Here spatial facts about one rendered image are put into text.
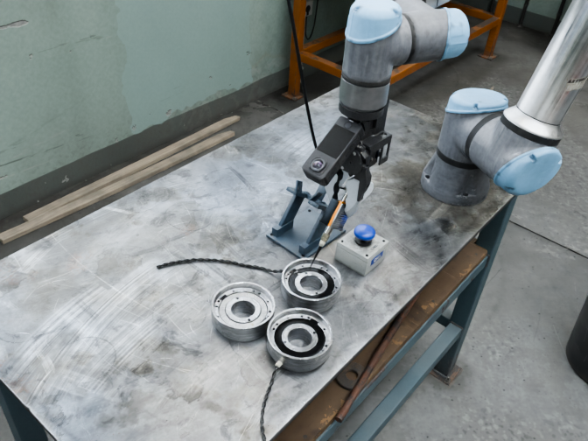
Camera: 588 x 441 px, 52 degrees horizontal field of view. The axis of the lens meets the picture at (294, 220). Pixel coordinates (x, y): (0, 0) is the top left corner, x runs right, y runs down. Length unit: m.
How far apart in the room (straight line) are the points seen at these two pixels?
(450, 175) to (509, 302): 1.11
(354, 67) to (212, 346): 0.49
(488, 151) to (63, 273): 0.82
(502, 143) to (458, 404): 1.03
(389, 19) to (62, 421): 0.72
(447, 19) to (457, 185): 0.47
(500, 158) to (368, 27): 0.43
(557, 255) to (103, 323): 2.01
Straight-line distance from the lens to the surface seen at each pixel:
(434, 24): 0.94
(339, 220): 1.05
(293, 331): 0.98
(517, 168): 1.16
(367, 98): 0.92
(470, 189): 1.35
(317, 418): 1.22
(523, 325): 2.31
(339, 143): 0.94
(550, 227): 2.80
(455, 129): 1.28
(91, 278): 1.12
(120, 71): 2.69
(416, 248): 1.21
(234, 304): 1.01
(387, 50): 0.89
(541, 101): 1.17
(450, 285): 1.52
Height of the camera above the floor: 1.57
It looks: 39 degrees down
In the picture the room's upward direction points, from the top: 5 degrees clockwise
